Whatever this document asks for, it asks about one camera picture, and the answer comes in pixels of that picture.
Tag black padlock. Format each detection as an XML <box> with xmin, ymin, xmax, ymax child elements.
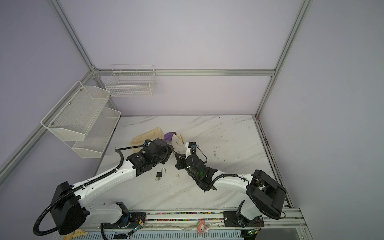
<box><xmin>155</xmin><ymin>168</ymin><xmax>166</xmax><ymax>182</ymax></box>

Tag brass padlock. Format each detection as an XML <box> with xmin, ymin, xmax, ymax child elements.
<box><xmin>175</xmin><ymin>154</ymin><xmax>186</xmax><ymax>170</ymax></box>

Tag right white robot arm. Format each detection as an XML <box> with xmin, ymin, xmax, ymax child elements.
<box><xmin>176</xmin><ymin>142</ymin><xmax>287</xmax><ymax>228</ymax></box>

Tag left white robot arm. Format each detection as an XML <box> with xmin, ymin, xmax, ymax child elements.
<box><xmin>33</xmin><ymin>139</ymin><xmax>173</xmax><ymax>236</ymax></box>

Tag white knit glove yellow cuff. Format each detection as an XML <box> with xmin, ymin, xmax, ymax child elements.
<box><xmin>171</xmin><ymin>134</ymin><xmax>186</xmax><ymax>154</ymax></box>

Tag pink toy figure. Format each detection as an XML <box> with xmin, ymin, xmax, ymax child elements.
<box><xmin>197</xmin><ymin>220</ymin><xmax>209</xmax><ymax>235</ymax></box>

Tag white mesh two-tier shelf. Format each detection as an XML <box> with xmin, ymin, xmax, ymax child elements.
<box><xmin>41</xmin><ymin>82</ymin><xmax>121</xmax><ymax>159</ymax></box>

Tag purple trowel pink handle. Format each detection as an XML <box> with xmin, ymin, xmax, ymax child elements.
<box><xmin>164</xmin><ymin>132</ymin><xmax>177</xmax><ymax>142</ymax></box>

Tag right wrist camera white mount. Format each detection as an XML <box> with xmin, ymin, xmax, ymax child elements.
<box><xmin>185</xmin><ymin>142</ymin><xmax>198</xmax><ymax>157</ymax></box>

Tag white wire basket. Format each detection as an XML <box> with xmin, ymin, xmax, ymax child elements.
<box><xmin>105</xmin><ymin>65</ymin><xmax>157</xmax><ymax>97</ymax></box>

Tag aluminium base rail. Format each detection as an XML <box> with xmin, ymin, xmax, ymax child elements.
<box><xmin>55</xmin><ymin>208</ymin><xmax>313</xmax><ymax>240</ymax></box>

